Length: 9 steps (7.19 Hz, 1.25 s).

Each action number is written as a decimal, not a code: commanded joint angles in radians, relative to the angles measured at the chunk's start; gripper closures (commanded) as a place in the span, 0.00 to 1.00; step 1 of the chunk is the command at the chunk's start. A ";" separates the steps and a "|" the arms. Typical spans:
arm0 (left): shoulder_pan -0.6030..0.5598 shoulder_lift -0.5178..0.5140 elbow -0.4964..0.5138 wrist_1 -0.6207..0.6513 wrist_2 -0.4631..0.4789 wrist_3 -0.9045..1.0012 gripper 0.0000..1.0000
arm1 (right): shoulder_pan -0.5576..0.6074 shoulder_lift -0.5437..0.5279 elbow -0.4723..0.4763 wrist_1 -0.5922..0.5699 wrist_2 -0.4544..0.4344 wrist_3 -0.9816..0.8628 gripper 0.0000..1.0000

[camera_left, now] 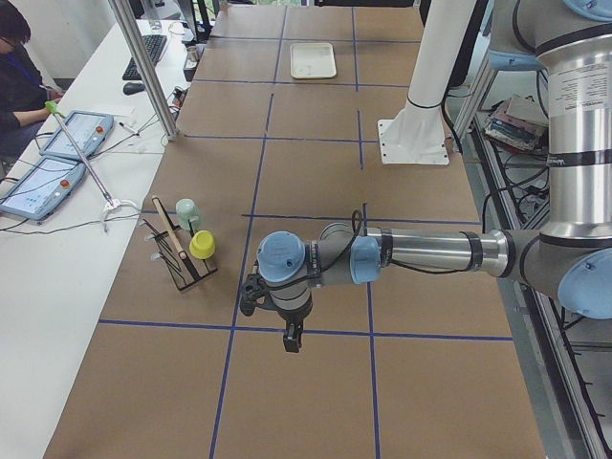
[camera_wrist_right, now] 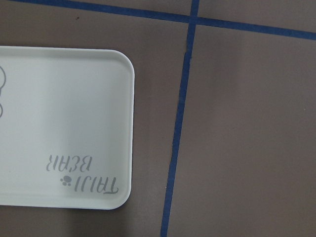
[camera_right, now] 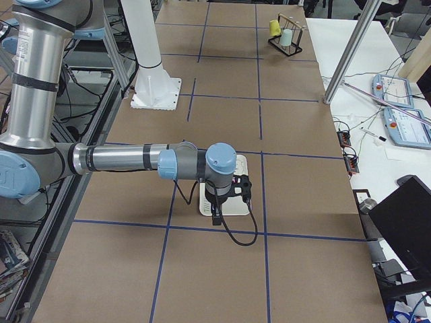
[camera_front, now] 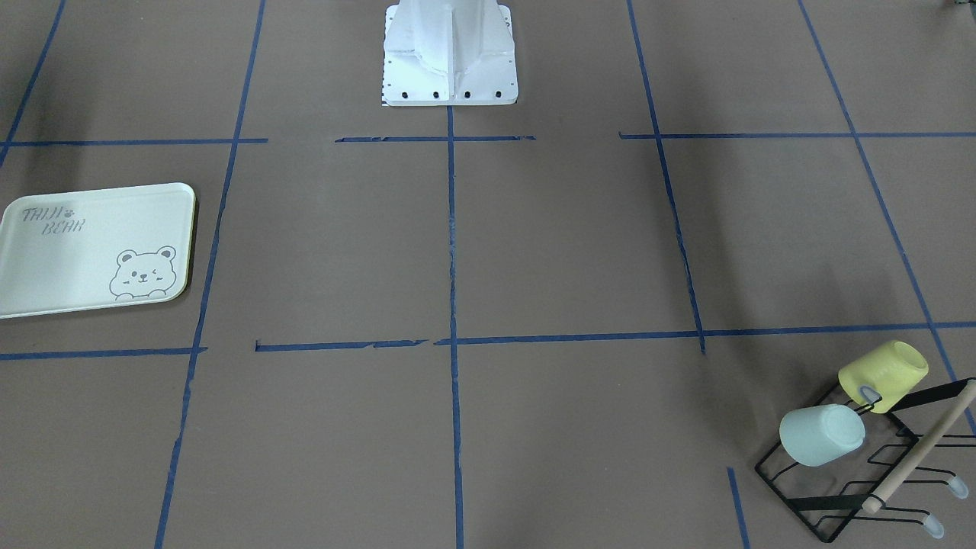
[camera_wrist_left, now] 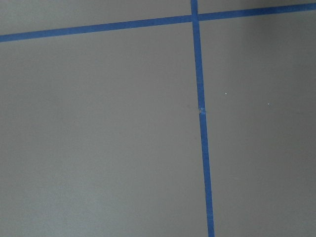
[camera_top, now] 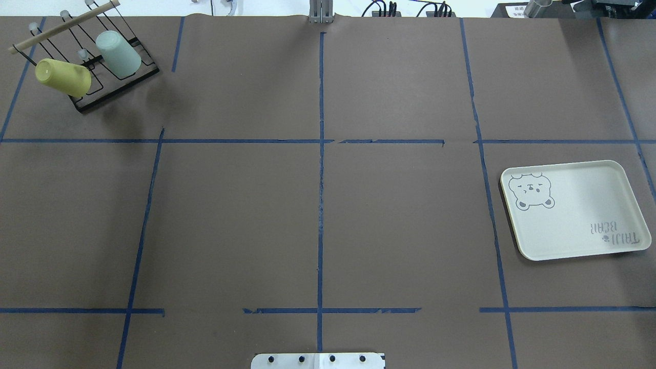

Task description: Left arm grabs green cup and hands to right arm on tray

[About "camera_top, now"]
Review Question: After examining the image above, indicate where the pale green plastic cup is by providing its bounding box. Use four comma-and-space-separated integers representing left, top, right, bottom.
95, 30, 141, 78

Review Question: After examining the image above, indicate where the cream bear print tray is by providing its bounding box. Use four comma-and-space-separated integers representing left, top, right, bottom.
500, 160, 652, 261

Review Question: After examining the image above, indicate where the yellow plastic cup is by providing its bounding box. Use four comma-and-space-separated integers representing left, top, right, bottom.
35, 58, 92, 98

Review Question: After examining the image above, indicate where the white paper label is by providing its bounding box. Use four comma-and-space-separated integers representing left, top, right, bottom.
504, 3, 527, 18

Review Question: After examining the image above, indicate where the grey metal cylinder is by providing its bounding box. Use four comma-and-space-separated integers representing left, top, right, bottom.
523, 0, 553, 18

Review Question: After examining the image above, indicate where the grey aluminium camera post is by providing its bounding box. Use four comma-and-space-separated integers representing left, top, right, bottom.
309, 0, 335, 24

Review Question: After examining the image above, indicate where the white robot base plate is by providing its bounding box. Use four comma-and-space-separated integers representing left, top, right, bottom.
250, 352, 386, 368

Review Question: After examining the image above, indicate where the black power strip with cables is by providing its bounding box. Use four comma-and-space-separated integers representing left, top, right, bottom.
360, 1, 457, 18

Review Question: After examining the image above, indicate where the black wire cup rack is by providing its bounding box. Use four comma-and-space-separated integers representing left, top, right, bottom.
18, 1, 159, 114

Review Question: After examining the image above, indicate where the wooden rack handle dowel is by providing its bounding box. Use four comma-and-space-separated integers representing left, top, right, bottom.
7, 1, 121, 54

